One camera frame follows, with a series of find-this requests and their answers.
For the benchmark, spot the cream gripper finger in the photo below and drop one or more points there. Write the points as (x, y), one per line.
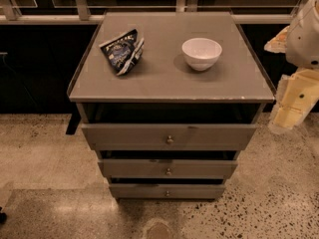
(278, 43)
(295, 97)

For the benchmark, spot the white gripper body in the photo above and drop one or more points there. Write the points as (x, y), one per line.
(304, 39)

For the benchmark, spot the grey drawer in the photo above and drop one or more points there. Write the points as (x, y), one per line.
(167, 136)
(168, 191)
(167, 168)

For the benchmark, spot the grey wooden drawer cabinet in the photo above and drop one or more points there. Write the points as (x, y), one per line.
(163, 88)

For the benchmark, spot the grey top drawer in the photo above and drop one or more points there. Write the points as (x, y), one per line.
(167, 136)

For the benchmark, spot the grey bottom drawer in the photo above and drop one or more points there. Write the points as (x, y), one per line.
(168, 191)

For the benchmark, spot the white ceramic bowl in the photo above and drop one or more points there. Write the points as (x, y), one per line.
(201, 53)

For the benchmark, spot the blue crumpled chip bag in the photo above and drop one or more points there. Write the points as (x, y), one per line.
(123, 52)

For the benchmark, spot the metal window railing frame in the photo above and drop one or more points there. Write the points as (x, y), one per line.
(92, 11)

